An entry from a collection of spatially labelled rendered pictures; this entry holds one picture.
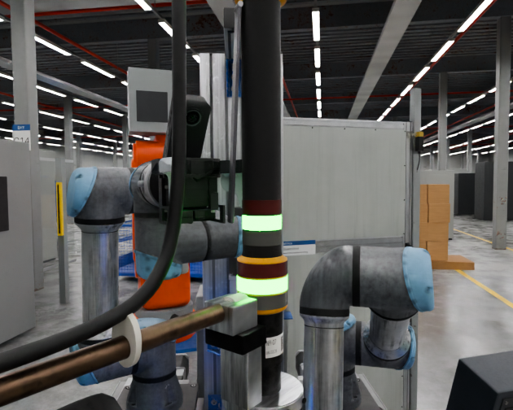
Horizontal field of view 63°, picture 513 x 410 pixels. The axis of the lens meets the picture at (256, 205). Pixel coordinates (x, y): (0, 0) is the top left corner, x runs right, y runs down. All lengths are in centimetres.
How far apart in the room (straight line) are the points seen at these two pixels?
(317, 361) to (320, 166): 165
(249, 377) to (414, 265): 50
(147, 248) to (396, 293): 43
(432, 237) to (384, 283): 784
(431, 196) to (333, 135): 622
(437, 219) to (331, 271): 781
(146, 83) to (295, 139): 237
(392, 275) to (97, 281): 67
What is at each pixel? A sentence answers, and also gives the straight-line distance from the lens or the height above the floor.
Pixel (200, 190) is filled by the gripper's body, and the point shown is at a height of 163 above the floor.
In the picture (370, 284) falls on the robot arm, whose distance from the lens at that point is 78.
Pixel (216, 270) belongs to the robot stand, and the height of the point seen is 138.
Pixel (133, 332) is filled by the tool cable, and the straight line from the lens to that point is 27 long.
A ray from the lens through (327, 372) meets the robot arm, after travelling 82.
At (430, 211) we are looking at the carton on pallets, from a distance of 852.
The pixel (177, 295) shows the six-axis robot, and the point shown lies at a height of 51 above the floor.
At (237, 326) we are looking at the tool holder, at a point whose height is 153.
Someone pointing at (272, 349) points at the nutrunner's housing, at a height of 150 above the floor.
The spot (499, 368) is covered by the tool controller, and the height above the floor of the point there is 124.
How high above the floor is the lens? 164
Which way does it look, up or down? 3 degrees down
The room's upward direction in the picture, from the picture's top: straight up
